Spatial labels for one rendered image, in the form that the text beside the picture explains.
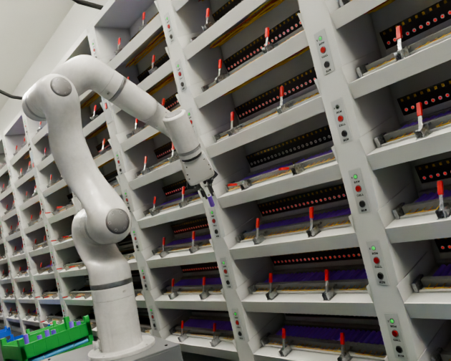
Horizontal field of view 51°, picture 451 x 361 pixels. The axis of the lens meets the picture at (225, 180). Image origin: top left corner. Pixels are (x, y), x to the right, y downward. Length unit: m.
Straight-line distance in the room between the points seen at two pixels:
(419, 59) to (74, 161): 0.93
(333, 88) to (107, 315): 0.89
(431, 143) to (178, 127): 0.78
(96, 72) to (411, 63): 0.87
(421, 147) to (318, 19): 0.47
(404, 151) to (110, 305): 0.88
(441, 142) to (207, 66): 1.07
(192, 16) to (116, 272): 1.12
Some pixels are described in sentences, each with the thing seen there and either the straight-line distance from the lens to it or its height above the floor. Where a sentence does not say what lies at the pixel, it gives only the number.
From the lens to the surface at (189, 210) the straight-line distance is 2.01.
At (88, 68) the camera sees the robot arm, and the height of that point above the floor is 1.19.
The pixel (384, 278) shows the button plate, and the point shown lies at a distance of 1.38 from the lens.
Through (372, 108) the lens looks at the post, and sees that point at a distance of 1.41.
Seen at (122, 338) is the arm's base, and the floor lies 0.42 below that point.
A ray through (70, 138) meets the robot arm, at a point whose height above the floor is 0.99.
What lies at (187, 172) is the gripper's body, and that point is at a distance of 1.65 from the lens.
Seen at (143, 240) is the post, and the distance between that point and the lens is 2.43.
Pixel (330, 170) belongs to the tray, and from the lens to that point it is 1.41.
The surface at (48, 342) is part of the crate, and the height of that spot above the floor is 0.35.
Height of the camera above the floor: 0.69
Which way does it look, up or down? 4 degrees up
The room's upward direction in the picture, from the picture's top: 13 degrees counter-clockwise
